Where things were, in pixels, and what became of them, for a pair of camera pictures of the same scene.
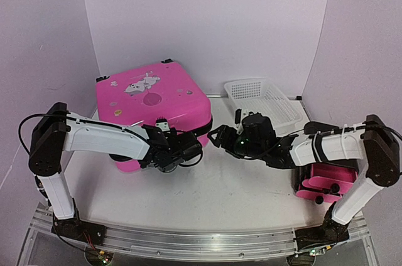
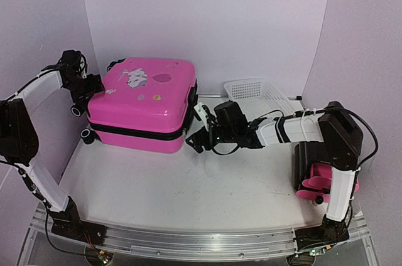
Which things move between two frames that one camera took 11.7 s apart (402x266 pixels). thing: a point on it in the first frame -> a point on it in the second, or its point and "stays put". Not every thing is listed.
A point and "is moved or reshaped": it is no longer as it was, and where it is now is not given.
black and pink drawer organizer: x=326 y=182 stays put
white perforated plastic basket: x=260 y=96 stays put
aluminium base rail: x=199 y=243 stays put
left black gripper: x=152 y=165 -> x=93 y=88
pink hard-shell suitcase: x=142 y=95 is moved or reshaped
